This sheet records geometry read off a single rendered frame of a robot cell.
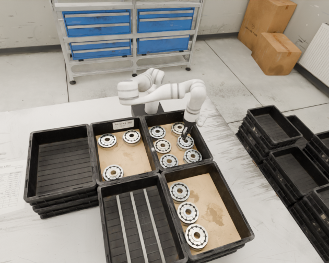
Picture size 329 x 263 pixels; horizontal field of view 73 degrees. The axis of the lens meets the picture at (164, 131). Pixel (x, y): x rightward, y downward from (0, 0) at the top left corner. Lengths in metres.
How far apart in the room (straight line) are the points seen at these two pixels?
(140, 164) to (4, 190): 0.73
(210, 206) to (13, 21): 3.41
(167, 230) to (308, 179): 1.41
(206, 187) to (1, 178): 1.12
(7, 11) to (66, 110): 2.25
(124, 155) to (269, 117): 1.50
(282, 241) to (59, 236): 1.11
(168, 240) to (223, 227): 0.27
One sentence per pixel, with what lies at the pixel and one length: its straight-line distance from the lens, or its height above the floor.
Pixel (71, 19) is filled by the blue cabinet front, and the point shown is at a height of 0.80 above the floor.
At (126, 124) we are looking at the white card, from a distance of 1.35.
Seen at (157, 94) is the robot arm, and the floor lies 1.25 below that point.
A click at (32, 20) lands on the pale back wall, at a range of 3.79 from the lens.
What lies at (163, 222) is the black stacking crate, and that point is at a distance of 1.11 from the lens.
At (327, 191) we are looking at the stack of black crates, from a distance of 2.05.
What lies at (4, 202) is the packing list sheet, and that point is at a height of 0.70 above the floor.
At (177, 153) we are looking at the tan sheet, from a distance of 1.30.
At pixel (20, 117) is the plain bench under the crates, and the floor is 0.70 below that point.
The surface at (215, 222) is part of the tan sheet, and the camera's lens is 1.16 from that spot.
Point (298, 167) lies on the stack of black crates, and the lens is 2.20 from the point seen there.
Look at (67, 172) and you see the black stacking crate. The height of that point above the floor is 0.83.
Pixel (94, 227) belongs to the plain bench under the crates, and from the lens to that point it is 1.25.
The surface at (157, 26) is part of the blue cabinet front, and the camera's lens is 3.03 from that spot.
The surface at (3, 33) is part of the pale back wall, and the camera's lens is 3.94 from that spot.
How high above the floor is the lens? 1.87
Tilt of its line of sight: 48 degrees down
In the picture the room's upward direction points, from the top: 8 degrees clockwise
